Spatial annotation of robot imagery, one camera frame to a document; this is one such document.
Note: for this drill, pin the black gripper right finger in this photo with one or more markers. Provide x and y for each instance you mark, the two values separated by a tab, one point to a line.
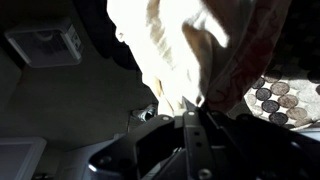
265	150

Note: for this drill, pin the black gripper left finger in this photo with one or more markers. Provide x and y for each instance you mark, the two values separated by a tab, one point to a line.
134	154

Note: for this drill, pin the white cloth with red print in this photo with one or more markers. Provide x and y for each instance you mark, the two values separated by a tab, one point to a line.
199	52

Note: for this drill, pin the white purple patterned pillow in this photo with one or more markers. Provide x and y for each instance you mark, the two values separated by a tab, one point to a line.
288	93

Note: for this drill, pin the black chair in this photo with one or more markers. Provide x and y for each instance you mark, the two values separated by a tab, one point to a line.
101	31

